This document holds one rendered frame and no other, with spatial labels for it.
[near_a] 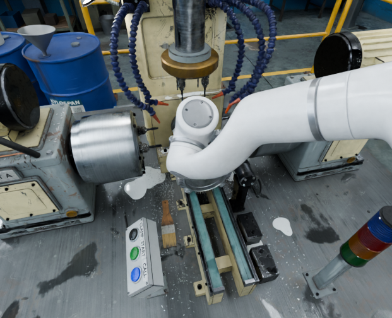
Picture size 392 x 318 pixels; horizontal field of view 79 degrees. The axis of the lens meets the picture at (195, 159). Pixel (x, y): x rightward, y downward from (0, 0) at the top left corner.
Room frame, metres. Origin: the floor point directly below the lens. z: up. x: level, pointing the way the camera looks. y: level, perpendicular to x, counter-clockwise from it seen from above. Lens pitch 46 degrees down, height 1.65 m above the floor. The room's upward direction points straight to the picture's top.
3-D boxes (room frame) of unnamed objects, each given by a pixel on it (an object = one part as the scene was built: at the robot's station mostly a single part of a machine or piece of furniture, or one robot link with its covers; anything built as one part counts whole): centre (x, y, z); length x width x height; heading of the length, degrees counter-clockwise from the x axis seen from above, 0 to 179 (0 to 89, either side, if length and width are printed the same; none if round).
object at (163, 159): (0.75, 0.13, 0.86); 0.07 x 0.06 x 0.12; 103
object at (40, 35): (1.85, 1.14, 0.93); 0.25 x 0.24 x 0.25; 13
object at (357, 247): (0.24, -0.41, 1.10); 0.06 x 0.06 x 0.04
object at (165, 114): (0.85, 0.04, 0.97); 0.30 x 0.11 x 0.34; 103
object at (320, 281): (0.24, -0.41, 1.01); 0.08 x 0.08 x 0.42; 13
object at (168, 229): (0.46, 0.11, 0.80); 0.21 x 0.05 x 0.01; 10
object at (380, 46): (0.82, -0.62, 1.16); 0.33 x 0.26 x 0.42; 103
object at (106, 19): (4.89, 1.63, 0.14); 0.30 x 0.30 x 0.27
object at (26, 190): (0.57, 0.59, 0.99); 0.35 x 0.31 x 0.37; 103
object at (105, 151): (0.62, 0.35, 1.04); 0.37 x 0.25 x 0.25; 103
